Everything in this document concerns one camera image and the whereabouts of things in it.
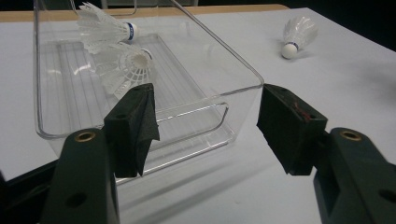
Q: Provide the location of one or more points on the clear plastic box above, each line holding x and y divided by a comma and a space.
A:
193, 93

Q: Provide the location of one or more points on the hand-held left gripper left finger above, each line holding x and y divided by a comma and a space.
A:
130, 137

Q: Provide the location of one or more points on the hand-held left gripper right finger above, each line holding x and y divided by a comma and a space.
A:
289, 133

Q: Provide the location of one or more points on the white shuttlecock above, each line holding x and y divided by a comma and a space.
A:
102, 29
124, 68
299, 34

